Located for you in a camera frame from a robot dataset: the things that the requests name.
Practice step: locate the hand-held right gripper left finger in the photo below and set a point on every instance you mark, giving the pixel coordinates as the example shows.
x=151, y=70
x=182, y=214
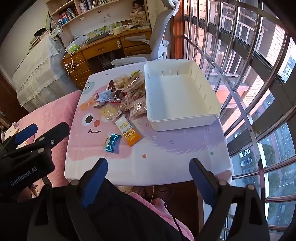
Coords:
x=94, y=183

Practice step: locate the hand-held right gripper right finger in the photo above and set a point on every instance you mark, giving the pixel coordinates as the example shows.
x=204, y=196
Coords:
x=203, y=183

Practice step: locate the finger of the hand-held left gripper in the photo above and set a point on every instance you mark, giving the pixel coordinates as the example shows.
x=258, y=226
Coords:
x=25, y=133
x=54, y=135

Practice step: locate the red-white packet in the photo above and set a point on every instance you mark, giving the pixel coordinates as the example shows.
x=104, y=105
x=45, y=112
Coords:
x=126, y=133

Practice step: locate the silver red blue snack packet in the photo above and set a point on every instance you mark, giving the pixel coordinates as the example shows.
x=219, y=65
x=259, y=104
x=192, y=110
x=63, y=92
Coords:
x=103, y=97

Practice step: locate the dark plum snack packet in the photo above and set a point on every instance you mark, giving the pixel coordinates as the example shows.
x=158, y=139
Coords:
x=118, y=95

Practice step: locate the clear mixed nut packet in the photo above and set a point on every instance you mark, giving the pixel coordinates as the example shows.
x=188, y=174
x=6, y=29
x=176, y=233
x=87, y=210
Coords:
x=124, y=105

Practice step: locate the white plastic bin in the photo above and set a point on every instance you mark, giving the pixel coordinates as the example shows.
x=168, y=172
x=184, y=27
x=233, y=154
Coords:
x=180, y=92

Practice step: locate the white cloth bundle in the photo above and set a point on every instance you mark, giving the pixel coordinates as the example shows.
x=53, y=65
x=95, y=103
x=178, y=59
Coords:
x=10, y=132

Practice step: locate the pink blanket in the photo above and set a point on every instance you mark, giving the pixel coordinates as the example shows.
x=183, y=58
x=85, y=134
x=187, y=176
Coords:
x=53, y=115

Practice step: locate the person's dark trousers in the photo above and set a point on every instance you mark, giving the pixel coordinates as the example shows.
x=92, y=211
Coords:
x=129, y=215

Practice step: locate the pink fleece cloth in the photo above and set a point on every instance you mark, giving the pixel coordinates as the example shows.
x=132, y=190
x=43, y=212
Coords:
x=161, y=208

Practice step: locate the printed cartoon tablecloth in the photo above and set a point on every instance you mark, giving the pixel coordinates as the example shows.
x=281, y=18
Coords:
x=161, y=150

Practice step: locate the yellow puffs clear packet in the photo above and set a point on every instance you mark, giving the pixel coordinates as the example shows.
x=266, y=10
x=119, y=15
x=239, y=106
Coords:
x=109, y=112

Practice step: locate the white lace bed cover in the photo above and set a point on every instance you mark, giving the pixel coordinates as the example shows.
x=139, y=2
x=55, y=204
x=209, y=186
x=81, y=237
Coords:
x=39, y=69

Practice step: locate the metal window grille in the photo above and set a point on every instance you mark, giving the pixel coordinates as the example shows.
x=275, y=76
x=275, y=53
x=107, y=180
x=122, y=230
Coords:
x=251, y=129

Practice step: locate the dark brown snack packet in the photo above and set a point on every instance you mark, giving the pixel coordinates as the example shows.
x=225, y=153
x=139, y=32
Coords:
x=111, y=85

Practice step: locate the clear oat flakes packet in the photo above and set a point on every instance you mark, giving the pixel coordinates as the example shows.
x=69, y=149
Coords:
x=138, y=109
x=136, y=95

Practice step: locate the pale puffs clear packet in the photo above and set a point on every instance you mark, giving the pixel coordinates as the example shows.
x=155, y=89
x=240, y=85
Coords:
x=121, y=81

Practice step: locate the green tissue pack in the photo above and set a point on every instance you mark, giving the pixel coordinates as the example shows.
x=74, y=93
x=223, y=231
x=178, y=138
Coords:
x=73, y=47

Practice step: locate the grey striped bundle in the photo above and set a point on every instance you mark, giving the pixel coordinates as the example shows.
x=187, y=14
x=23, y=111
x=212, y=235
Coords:
x=106, y=60

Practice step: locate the clear plastic bag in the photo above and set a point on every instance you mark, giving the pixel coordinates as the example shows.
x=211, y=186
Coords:
x=78, y=39

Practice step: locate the wooden desk with drawers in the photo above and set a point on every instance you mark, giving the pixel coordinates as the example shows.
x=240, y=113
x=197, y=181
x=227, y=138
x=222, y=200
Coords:
x=101, y=48

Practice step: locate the green snack packet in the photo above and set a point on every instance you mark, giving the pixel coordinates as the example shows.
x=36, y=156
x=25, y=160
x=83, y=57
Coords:
x=134, y=74

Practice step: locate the dark round item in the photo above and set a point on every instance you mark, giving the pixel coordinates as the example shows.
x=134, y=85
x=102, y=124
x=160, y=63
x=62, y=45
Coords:
x=40, y=32

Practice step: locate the black keyboard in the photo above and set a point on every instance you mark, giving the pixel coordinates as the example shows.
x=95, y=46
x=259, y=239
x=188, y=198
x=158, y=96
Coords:
x=98, y=38

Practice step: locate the wooden bookshelf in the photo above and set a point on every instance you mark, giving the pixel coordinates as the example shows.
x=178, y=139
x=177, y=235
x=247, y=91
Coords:
x=81, y=18

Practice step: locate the row of books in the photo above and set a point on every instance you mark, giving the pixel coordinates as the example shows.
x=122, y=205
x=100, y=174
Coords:
x=69, y=14

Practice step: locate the white pot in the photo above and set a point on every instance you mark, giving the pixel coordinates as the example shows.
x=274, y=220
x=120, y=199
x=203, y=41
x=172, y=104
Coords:
x=118, y=30

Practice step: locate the patterned storage box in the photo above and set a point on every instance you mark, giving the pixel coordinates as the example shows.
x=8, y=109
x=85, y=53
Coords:
x=138, y=18

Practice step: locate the grey office chair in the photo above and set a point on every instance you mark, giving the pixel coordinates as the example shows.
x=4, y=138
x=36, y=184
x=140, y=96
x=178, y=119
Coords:
x=161, y=25

